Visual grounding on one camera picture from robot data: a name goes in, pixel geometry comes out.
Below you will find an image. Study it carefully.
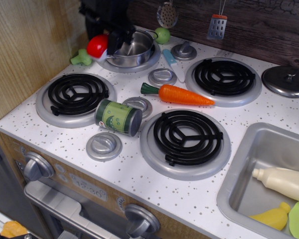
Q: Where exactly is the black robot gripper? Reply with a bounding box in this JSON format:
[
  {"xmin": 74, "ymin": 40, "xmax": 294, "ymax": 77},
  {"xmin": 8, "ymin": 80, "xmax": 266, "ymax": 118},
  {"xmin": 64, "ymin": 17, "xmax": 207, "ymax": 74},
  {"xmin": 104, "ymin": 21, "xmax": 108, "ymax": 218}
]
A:
[{"xmin": 79, "ymin": 0, "xmax": 135, "ymax": 54}]

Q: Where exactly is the red white toy sushi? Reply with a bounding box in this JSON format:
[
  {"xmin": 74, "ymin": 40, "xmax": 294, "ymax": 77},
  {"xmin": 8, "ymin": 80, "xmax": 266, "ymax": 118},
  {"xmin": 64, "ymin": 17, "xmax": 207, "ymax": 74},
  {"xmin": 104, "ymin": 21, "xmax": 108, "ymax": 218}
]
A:
[{"xmin": 86, "ymin": 34, "xmax": 108, "ymax": 62}]

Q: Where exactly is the small steel pot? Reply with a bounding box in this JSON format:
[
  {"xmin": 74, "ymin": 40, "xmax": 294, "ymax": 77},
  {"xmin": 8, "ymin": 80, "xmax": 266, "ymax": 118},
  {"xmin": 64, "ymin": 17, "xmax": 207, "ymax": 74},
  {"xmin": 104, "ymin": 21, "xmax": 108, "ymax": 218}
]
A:
[{"xmin": 106, "ymin": 29, "xmax": 158, "ymax": 68}]

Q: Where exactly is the back left stove burner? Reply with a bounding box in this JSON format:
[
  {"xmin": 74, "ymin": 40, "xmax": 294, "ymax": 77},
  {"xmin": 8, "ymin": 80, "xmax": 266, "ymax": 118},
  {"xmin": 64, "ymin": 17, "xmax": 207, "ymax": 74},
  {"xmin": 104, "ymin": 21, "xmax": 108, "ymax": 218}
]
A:
[{"xmin": 97, "ymin": 42, "xmax": 161, "ymax": 73}]

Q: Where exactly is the stove burner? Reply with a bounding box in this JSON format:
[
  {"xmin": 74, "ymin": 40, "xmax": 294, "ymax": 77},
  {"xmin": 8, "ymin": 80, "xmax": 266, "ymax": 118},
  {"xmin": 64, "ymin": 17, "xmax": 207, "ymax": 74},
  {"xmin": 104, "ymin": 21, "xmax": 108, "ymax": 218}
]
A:
[
  {"xmin": 140, "ymin": 109, "xmax": 231, "ymax": 181},
  {"xmin": 97, "ymin": 42, "xmax": 161, "ymax": 73},
  {"xmin": 36, "ymin": 73, "xmax": 117, "ymax": 128},
  {"xmin": 185, "ymin": 57, "xmax": 262, "ymax": 108}
]

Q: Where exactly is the green toy broccoli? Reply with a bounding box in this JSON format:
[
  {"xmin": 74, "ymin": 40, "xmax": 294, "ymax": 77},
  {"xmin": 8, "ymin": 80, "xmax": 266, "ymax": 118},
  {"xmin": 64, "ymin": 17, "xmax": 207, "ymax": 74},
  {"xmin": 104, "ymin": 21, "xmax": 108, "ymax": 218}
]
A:
[{"xmin": 70, "ymin": 49, "xmax": 92, "ymax": 66}]

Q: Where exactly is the green toy apple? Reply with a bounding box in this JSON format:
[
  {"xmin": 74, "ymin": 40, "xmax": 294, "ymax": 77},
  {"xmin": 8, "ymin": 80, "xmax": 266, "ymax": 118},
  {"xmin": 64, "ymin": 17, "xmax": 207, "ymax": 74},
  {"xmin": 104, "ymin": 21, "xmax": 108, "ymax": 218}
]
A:
[{"xmin": 155, "ymin": 27, "xmax": 170, "ymax": 44}]

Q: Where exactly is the hanging steel skimmer ladle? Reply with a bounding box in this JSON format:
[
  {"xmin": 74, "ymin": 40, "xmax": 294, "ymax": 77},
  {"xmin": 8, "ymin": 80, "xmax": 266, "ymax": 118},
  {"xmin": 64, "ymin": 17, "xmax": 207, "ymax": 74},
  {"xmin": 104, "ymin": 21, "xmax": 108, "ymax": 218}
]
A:
[{"xmin": 156, "ymin": 0, "xmax": 178, "ymax": 29}]

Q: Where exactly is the silver stove knob upper middle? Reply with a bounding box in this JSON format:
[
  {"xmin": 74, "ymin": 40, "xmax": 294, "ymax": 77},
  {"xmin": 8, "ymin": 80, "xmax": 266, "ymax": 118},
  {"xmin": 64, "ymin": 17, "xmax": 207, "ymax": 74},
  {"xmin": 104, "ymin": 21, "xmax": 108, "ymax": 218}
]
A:
[{"xmin": 148, "ymin": 68, "xmax": 177, "ymax": 87}]

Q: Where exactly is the silver stove knob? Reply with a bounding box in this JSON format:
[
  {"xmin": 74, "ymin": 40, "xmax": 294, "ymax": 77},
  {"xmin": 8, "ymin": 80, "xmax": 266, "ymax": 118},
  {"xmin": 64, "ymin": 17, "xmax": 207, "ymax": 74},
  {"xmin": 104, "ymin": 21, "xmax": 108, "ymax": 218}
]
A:
[
  {"xmin": 123, "ymin": 97, "xmax": 152, "ymax": 119},
  {"xmin": 148, "ymin": 68, "xmax": 177, "ymax": 87},
  {"xmin": 86, "ymin": 132, "xmax": 123, "ymax": 162},
  {"xmin": 171, "ymin": 41, "xmax": 197, "ymax": 61}
]

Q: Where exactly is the blue white toy knife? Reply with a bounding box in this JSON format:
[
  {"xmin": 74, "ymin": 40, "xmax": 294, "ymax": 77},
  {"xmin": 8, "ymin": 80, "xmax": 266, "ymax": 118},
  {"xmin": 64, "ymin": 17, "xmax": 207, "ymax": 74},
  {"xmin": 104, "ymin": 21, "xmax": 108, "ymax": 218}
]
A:
[{"xmin": 162, "ymin": 49, "xmax": 185, "ymax": 83}]

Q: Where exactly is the silver stove knob back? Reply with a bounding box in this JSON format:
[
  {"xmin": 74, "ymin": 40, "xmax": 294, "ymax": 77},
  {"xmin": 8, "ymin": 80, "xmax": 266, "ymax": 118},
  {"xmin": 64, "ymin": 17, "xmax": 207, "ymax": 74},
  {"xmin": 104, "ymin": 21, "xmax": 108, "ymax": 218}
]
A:
[{"xmin": 171, "ymin": 41, "xmax": 197, "ymax": 61}]

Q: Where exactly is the silver stove knob lower middle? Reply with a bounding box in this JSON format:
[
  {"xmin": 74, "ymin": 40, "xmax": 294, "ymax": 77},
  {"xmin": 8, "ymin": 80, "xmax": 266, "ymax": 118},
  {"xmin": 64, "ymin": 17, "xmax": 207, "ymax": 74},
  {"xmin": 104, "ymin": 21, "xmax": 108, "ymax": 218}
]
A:
[{"xmin": 123, "ymin": 97, "xmax": 152, "ymax": 119}]

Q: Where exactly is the orange toy carrot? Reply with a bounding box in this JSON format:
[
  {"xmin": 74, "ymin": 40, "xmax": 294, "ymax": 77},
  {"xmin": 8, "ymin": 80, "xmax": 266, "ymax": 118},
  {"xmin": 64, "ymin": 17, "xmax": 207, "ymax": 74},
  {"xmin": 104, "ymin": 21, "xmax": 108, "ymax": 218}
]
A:
[{"xmin": 141, "ymin": 83, "xmax": 215, "ymax": 106}]

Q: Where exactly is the green toy pea can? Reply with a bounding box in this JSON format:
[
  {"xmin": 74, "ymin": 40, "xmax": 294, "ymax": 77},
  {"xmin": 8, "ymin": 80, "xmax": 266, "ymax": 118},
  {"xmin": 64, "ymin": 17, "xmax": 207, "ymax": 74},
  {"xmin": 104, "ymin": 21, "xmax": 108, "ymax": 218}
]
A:
[{"xmin": 95, "ymin": 99, "xmax": 143, "ymax": 136}]

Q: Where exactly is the front left stove burner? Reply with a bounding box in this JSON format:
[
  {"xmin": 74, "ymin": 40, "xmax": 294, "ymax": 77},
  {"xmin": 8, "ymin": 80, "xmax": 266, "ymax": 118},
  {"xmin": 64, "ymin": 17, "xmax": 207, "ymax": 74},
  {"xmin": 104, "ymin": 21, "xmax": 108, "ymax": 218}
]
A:
[{"xmin": 36, "ymin": 73, "xmax": 117, "ymax": 128}]

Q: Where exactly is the hanging steel spatula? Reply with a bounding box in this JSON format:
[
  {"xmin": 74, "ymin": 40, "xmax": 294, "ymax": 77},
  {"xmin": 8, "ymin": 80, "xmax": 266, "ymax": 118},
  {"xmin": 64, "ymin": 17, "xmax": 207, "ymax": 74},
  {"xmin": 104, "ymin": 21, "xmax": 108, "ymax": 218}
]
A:
[{"xmin": 206, "ymin": 0, "xmax": 228, "ymax": 40}]

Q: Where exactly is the silver stove knob front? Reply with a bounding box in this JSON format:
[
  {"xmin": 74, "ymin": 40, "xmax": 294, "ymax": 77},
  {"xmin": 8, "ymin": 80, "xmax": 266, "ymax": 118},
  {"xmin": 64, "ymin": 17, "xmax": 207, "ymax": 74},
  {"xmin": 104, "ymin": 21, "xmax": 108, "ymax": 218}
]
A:
[{"xmin": 86, "ymin": 132, "xmax": 123, "ymax": 162}]

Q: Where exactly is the back right stove burner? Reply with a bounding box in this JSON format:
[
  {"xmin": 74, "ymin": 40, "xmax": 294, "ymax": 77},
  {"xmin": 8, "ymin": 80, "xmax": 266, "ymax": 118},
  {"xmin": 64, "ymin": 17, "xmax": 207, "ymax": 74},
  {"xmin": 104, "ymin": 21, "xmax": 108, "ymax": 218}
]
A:
[{"xmin": 185, "ymin": 57, "xmax": 262, "ymax": 108}]

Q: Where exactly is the front right stove burner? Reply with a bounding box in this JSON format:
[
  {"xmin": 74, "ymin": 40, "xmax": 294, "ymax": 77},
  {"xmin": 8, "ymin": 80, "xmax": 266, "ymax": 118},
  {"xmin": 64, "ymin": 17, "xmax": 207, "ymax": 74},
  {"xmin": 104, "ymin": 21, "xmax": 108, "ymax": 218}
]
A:
[{"xmin": 140, "ymin": 109, "xmax": 231, "ymax": 181}]

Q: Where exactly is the left oven dial knob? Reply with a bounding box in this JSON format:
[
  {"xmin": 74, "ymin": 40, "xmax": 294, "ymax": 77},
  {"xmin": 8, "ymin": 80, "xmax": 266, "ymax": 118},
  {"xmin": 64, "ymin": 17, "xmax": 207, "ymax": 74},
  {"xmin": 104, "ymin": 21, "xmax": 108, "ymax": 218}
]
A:
[{"xmin": 24, "ymin": 151, "xmax": 55, "ymax": 181}]

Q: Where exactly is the oven dial knob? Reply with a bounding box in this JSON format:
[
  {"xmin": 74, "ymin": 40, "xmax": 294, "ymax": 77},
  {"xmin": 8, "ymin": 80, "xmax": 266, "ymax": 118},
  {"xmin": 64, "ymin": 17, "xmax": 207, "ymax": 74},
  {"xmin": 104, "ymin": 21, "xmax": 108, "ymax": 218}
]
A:
[
  {"xmin": 24, "ymin": 151, "xmax": 55, "ymax": 181},
  {"xmin": 125, "ymin": 204, "xmax": 160, "ymax": 239}
]

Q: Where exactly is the steel pot lid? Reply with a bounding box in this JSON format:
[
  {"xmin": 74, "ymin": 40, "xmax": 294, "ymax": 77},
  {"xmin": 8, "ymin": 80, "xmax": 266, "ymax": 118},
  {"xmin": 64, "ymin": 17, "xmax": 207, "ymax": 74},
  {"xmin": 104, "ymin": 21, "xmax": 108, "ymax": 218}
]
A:
[{"xmin": 262, "ymin": 66, "xmax": 299, "ymax": 98}]

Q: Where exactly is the right oven dial knob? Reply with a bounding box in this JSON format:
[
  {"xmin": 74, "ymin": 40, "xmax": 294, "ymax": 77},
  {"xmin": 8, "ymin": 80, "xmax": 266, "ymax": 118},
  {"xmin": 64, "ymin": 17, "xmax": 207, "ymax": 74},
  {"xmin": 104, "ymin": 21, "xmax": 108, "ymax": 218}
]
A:
[{"xmin": 125, "ymin": 204, "xmax": 160, "ymax": 239}]

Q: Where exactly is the steel sink basin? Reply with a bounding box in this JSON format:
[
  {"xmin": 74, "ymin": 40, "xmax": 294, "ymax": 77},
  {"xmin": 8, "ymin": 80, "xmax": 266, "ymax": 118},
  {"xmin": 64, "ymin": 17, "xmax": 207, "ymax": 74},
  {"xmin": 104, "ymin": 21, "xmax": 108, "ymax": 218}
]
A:
[{"xmin": 217, "ymin": 123, "xmax": 299, "ymax": 239}]

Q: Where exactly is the orange object bottom left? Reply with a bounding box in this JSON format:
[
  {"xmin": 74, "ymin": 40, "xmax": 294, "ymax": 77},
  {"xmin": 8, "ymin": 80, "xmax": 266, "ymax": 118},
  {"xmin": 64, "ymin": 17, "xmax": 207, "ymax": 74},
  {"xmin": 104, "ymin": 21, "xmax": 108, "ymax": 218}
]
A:
[{"xmin": 0, "ymin": 221, "xmax": 27, "ymax": 238}]

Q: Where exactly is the cream toy squeeze bottle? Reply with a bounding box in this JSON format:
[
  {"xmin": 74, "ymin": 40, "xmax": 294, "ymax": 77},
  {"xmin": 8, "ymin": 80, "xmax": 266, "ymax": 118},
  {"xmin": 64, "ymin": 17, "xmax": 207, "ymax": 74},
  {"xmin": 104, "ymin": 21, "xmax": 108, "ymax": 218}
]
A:
[{"xmin": 252, "ymin": 167, "xmax": 299, "ymax": 201}]

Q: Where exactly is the silver oven door handle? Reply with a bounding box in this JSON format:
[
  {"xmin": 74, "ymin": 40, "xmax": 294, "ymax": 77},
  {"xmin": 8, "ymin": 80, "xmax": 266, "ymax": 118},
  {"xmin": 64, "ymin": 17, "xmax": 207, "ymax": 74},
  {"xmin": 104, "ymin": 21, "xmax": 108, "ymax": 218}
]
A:
[{"xmin": 24, "ymin": 181, "xmax": 117, "ymax": 239}]

